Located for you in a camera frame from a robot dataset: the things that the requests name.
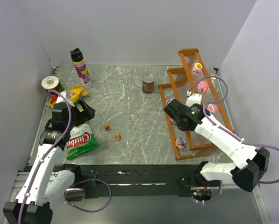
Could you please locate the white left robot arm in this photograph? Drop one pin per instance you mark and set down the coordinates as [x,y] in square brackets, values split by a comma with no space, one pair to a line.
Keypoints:
[33,204]

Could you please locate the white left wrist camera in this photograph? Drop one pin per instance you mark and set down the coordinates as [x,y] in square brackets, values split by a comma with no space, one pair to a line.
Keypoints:
[63,97]

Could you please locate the pink pig figure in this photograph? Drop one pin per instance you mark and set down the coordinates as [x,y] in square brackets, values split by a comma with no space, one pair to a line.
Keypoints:
[203,87]

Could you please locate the purple insect spray can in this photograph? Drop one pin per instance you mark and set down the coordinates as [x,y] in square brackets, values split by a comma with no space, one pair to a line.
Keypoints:
[81,67]

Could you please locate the purple cat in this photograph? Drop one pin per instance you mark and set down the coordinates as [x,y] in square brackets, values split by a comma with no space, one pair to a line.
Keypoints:
[173,121]

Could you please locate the brown tin can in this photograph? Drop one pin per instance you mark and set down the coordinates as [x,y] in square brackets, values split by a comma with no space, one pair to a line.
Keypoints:
[148,83]

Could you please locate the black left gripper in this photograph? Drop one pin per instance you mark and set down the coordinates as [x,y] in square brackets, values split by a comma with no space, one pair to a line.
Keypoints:
[83,111]

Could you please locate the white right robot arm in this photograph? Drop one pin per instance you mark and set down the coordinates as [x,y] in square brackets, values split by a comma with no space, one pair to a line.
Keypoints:
[249,163]

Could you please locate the pink round figure teal face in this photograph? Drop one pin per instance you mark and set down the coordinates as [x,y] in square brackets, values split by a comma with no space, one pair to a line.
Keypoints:
[213,109]

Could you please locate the purple figure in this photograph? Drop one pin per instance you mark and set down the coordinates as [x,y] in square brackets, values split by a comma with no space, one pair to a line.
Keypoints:
[180,143]

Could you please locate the purple bunny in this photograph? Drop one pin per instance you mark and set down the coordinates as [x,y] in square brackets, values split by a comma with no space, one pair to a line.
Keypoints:
[168,101]

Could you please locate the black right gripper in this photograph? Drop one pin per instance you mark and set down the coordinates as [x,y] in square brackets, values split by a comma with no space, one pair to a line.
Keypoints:
[172,112]

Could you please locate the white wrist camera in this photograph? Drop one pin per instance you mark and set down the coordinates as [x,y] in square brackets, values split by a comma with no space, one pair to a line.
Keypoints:
[63,97]
[193,98]

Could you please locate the orange tiered display shelf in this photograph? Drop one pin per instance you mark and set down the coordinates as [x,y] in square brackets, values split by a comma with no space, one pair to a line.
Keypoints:
[190,85]

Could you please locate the small orange bear figure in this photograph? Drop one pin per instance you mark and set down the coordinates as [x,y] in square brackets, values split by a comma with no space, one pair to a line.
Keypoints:
[106,126]

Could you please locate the chips tube with white lid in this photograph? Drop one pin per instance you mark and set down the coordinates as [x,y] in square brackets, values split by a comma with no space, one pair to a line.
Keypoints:
[52,83]

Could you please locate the pink figure with green hat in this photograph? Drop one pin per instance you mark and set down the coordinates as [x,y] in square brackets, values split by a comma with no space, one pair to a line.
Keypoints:
[197,69]

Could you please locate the yellow snack bag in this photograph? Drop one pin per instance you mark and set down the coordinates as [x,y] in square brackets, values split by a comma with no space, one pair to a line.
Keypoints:
[75,92]

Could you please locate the green Chuba cassava chips bag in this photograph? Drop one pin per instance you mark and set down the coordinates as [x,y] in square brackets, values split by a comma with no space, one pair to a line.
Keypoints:
[81,141]

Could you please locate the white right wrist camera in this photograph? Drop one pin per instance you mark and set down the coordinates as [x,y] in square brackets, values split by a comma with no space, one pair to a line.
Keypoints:
[193,98]

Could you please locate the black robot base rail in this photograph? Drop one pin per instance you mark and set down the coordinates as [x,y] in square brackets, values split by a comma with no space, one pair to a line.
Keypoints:
[136,180]

